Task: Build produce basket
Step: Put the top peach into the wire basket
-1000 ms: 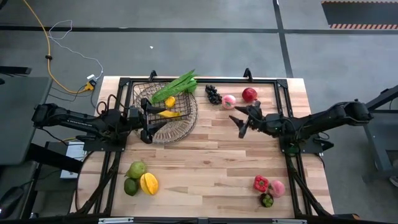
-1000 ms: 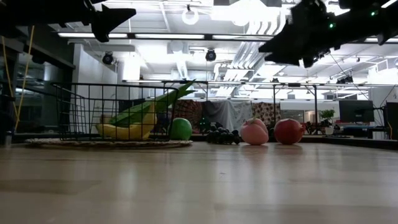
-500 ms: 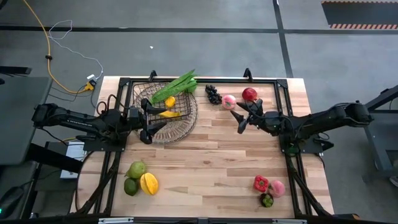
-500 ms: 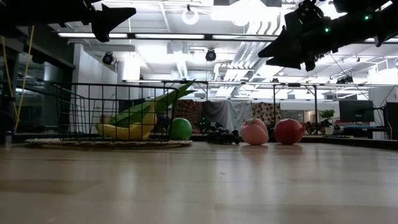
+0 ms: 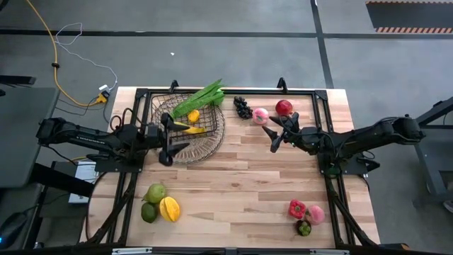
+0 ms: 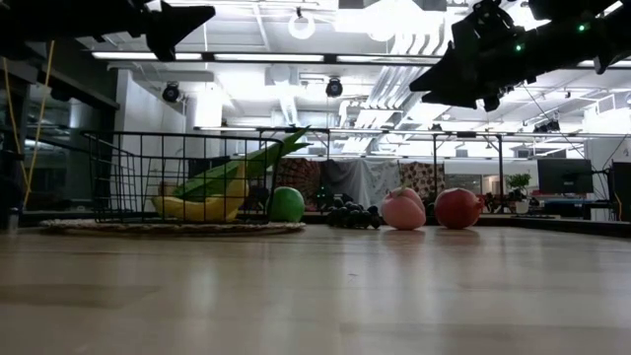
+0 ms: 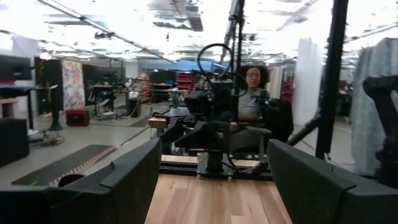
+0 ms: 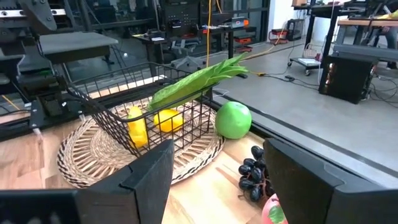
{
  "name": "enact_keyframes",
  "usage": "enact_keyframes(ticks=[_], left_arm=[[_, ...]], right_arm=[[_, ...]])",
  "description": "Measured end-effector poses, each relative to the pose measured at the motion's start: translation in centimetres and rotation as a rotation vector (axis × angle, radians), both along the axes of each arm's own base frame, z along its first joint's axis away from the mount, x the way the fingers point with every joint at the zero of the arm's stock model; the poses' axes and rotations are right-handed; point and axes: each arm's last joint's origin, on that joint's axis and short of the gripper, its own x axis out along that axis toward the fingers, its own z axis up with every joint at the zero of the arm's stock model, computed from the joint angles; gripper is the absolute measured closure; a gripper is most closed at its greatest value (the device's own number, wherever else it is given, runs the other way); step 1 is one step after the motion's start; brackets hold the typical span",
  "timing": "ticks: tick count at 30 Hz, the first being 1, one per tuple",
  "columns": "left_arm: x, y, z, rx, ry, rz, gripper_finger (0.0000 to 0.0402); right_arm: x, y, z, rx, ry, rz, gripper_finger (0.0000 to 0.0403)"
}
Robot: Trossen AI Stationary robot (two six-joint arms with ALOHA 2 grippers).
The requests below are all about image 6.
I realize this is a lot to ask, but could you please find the potted green plant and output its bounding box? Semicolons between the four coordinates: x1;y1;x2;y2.
506;172;533;215

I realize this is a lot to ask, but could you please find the black grape bunch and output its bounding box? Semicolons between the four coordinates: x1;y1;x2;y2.
324;196;383;230

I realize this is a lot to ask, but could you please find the black computer monitor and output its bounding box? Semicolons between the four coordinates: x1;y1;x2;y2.
536;158;595;194

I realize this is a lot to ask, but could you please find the white ring lamp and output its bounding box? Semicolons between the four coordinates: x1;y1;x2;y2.
288;10;316;40

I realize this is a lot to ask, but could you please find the pink peach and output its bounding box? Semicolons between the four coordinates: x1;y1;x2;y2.
381;185;427;232

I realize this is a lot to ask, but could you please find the grey hanging cloth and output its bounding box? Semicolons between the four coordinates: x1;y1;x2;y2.
322;158;401;211

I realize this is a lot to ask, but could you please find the yellow banana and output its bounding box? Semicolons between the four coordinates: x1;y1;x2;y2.
151;162;248;224

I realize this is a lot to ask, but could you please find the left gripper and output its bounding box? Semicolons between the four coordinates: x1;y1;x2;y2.
63;0;217;63

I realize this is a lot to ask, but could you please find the long ceiling light bar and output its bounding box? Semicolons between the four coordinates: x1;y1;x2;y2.
91;50;631;69

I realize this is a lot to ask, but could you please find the red mandala patterned cloth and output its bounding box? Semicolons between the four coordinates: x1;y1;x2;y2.
274;157;322;211

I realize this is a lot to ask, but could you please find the floral patterned cloth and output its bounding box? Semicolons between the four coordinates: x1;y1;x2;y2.
398;161;447;202

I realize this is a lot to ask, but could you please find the black wire basket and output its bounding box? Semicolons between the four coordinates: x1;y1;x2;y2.
81;130;286;226

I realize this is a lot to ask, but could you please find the green apple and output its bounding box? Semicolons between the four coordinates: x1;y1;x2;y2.
268;185;307;223

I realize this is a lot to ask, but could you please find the yellow extension cable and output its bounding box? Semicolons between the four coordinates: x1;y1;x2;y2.
2;41;55;208

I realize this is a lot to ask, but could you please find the red pomegranate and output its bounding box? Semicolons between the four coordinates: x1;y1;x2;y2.
434;187;485;231

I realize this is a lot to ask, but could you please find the black pipe rack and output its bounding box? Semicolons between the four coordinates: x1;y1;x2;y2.
255;126;505;214

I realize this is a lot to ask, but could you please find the round woven placemat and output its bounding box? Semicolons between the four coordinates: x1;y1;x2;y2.
38;218;307;237

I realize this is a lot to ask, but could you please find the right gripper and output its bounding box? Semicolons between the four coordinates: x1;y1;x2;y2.
408;0;543;112

